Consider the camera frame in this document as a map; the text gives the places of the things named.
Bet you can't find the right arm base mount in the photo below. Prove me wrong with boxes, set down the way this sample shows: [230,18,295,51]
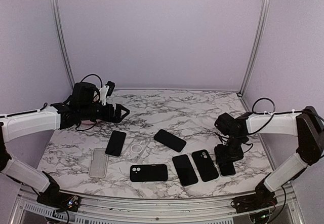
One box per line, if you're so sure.
[231,183,278,213]

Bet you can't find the phone with white edge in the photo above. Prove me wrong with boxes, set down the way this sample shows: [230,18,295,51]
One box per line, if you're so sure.
[105,131,127,157]

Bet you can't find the black phone lower centre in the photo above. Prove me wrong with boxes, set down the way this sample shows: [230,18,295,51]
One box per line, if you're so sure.
[172,155,198,186]

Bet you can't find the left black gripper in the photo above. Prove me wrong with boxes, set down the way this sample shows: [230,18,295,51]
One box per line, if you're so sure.
[79,102,130,123]

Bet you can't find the black phone upper centre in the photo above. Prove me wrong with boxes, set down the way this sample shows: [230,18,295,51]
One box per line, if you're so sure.
[153,129,186,153]

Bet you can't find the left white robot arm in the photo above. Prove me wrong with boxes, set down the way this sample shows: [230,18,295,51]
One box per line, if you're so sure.
[1,81,130,206]

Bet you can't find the black phone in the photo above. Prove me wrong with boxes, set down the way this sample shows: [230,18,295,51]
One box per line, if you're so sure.
[172,155,198,186]
[153,129,186,153]

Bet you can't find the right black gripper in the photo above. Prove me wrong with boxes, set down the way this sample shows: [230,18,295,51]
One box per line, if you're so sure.
[214,134,246,164]

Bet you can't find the right aluminium frame post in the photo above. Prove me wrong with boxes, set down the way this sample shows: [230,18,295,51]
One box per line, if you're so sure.
[239,0,270,97]

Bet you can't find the front aluminium rail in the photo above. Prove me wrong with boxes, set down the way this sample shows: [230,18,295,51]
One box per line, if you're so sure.
[9,185,305,223]

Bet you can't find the pink plate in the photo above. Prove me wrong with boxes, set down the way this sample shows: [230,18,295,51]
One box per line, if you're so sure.
[80,120,98,126]

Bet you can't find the black cased phone dual camera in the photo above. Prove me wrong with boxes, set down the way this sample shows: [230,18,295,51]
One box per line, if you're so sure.
[191,150,219,182]

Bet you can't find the black phone case camera cutouts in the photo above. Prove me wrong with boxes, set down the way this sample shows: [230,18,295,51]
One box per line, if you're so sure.
[130,164,168,182]

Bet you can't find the grey silicone phone case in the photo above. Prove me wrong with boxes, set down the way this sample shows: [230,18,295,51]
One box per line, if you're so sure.
[88,148,109,178]

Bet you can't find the phone with silver edge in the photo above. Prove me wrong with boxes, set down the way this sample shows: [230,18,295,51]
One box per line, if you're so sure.
[218,162,236,177]

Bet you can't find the left aluminium frame post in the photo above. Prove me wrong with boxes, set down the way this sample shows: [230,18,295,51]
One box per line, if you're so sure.
[50,0,75,90]

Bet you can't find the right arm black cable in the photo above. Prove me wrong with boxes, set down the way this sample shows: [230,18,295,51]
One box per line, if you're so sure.
[252,97,278,126]

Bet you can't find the clear magsafe phone case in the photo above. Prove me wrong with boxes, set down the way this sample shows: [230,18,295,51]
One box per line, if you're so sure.
[121,139,150,163]

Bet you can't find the aluminium frame post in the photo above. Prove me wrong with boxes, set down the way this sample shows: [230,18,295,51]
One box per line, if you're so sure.
[50,0,75,90]
[239,0,270,97]

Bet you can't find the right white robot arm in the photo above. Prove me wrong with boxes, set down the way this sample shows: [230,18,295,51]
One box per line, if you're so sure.
[214,106,323,208]

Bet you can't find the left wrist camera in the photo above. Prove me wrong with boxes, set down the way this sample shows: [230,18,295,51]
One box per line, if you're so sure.
[98,81,115,106]

